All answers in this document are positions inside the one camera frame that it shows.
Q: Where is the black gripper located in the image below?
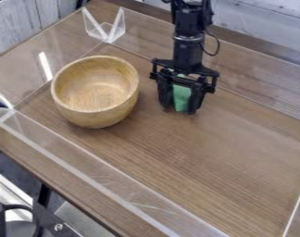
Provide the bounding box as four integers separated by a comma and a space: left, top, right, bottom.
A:
151, 58, 220, 114

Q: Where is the green rectangular block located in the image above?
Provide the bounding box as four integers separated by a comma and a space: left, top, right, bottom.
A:
173, 84, 192, 112

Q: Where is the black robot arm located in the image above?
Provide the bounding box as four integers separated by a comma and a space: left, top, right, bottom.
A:
151, 0, 221, 114

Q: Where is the light wooden bowl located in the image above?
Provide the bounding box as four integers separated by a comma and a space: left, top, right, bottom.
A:
52, 55, 141, 129

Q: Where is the black table leg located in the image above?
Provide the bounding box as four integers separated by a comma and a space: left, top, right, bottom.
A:
38, 184, 53, 207

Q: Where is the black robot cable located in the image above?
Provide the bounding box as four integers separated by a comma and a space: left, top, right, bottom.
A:
200, 29, 221, 57

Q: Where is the clear acrylic corner bracket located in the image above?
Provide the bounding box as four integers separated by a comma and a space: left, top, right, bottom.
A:
82, 7, 125, 44

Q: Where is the clear acrylic tray wall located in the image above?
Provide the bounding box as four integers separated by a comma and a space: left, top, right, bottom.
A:
0, 94, 228, 237

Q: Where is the black cable loop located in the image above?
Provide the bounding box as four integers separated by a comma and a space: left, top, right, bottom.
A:
0, 204, 45, 237

